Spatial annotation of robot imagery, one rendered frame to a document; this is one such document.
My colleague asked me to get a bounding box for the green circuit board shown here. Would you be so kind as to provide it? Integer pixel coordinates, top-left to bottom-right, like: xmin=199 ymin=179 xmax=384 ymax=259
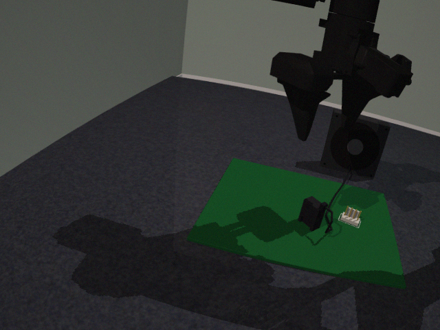
xmin=186 ymin=158 xmax=406 ymax=289

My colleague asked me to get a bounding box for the black cooling fan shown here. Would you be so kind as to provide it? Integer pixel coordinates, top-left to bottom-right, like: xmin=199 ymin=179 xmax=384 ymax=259
xmin=320 ymin=108 xmax=391 ymax=180

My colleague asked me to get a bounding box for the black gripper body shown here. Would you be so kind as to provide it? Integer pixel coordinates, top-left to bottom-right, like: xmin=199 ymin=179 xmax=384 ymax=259
xmin=270 ymin=12 xmax=380 ymax=92

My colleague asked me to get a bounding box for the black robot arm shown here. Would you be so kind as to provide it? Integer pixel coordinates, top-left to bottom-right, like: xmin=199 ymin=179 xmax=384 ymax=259
xmin=273 ymin=0 xmax=413 ymax=98

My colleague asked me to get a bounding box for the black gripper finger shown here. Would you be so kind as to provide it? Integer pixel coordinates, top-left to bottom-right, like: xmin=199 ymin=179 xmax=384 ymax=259
xmin=277 ymin=78 xmax=331 ymax=141
xmin=341 ymin=80 xmax=381 ymax=133

